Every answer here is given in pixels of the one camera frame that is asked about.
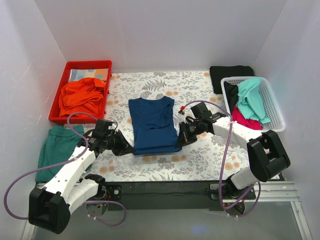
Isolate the dark blue t shirt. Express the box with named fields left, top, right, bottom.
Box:
left=128, top=96, right=182, bottom=156

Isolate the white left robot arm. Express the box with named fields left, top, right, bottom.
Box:
left=28, top=120, right=135, bottom=234

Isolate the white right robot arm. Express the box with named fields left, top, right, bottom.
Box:
left=175, top=102, right=291, bottom=199

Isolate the magenta t shirt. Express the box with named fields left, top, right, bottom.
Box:
left=231, top=105, right=263, bottom=130

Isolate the green t shirt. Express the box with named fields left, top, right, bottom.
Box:
left=35, top=124, right=84, bottom=183

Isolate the black t shirt in basket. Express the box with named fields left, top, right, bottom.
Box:
left=223, top=81, right=239, bottom=113

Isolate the orange t shirt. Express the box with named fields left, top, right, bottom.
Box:
left=58, top=77, right=105, bottom=117

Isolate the teal t shirt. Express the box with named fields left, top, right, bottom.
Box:
left=236, top=77, right=270, bottom=124

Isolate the black folded t shirt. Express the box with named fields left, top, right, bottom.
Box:
left=209, top=65, right=255, bottom=94

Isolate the red plastic bin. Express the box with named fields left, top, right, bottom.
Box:
left=48, top=60, right=112, bottom=125

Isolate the patterned folded cloth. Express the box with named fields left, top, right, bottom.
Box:
left=68, top=68, right=109, bottom=82

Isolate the white plastic basket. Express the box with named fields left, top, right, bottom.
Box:
left=220, top=76, right=286, bottom=133

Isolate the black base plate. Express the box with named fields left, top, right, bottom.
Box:
left=102, top=180, right=223, bottom=211

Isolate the aluminium frame rail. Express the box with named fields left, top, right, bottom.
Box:
left=31, top=181, right=300, bottom=204

